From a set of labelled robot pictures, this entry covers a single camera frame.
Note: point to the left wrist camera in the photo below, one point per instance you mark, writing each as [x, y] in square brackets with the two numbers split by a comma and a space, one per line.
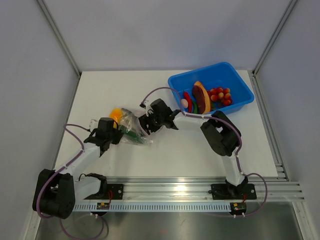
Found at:
[93, 124]

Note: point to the pink fake peach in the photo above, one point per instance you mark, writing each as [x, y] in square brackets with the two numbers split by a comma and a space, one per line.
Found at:
[184, 103]

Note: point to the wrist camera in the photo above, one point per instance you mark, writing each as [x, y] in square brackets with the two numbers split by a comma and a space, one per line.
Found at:
[93, 124]
[145, 105]

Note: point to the yellow fake mango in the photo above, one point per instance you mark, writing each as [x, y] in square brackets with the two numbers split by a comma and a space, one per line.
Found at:
[116, 114]

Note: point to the orange papaya slice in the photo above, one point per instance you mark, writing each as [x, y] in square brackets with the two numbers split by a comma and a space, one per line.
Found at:
[206, 96]

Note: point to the green fake chili pepper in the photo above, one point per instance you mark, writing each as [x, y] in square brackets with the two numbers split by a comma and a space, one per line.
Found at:
[195, 107]

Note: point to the white slotted cable duct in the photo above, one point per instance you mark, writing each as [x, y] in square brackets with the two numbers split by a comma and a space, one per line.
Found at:
[211, 207]

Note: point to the red fake chili pepper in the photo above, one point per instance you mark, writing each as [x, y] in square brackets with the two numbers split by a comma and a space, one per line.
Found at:
[188, 98]

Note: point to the left controller board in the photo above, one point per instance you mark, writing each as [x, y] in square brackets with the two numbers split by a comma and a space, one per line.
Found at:
[103, 206]

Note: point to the dark red fake food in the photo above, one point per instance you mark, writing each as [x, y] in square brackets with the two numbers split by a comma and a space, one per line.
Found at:
[198, 94]

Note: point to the aluminium frame post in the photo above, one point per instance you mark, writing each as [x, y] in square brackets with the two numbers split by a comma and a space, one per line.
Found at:
[275, 35]
[58, 36]

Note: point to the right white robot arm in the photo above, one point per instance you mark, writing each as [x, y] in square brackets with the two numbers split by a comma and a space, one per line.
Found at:
[220, 133]

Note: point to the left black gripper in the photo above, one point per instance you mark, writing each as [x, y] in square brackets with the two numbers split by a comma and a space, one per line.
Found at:
[118, 137]

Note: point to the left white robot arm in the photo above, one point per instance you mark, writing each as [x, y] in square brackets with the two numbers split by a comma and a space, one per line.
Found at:
[58, 190]

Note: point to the left aluminium frame post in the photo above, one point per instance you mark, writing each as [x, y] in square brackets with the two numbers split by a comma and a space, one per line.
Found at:
[58, 36]

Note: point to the right controller board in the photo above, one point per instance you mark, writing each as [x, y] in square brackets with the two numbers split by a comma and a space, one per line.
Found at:
[238, 208]

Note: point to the clear zip top bag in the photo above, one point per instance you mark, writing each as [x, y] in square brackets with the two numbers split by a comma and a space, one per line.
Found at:
[138, 114]

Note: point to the fake lychee bunch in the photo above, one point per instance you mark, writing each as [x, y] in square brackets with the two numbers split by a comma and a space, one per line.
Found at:
[220, 98]

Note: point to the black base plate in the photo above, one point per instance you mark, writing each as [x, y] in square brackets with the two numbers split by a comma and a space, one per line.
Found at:
[108, 191]
[247, 191]

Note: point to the green fake cucumber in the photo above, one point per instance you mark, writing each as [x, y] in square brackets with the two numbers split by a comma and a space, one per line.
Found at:
[132, 136]

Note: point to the aluminium mounting rail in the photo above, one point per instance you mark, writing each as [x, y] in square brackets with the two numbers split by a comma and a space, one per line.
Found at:
[196, 189]

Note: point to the right aluminium frame post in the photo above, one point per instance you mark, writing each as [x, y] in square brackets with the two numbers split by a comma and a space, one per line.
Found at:
[275, 35]

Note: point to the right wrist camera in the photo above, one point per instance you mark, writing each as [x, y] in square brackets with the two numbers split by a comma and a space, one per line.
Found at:
[145, 105]

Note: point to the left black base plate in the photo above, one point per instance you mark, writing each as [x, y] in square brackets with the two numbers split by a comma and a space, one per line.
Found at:
[108, 191]

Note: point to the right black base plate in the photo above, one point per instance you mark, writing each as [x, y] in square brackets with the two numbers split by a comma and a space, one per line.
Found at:
[247, 191]

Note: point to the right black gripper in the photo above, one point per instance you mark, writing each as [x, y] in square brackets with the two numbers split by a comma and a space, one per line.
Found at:
[145, 120]

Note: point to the controller board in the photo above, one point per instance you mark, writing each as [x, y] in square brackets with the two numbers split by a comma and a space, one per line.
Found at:
[238, 208]
[103, 206]

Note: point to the blue plastic bin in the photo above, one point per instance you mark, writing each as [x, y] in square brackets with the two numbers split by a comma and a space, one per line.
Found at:
[214, 87]

